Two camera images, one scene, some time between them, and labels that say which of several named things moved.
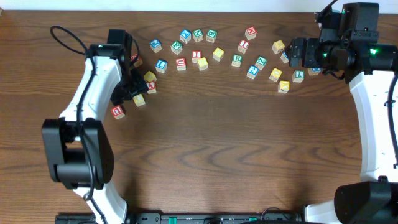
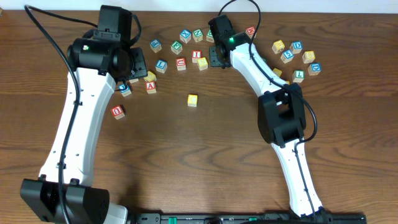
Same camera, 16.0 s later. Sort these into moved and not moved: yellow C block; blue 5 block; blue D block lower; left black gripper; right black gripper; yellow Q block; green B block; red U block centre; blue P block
Moved: yellow C block; right black gripper; left black gripper
Not moved: blue 5 block; blue P block; red U block centre; blue D block lower; yellow Q block; green B block
